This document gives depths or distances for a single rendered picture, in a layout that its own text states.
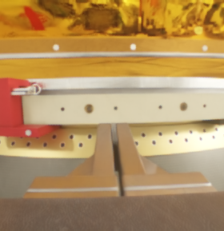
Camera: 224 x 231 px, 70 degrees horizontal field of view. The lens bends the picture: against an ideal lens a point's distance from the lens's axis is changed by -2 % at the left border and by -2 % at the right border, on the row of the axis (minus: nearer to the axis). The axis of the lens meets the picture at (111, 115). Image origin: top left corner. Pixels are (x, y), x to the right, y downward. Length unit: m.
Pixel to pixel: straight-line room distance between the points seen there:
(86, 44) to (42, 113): 0.17
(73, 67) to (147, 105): 0.17
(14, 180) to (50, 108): 0.14
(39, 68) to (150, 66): 0.23
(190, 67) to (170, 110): 0.14
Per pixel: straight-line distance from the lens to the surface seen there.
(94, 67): 0.35
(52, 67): 0.36
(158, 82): 0.31
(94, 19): 0.36
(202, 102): 0.32
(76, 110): 0.26
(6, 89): 0.28
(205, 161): 0.35
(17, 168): 0.34
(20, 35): 0.39
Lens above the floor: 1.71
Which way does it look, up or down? 7 degrees down
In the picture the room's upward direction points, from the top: 1 degrees counter-clockwise
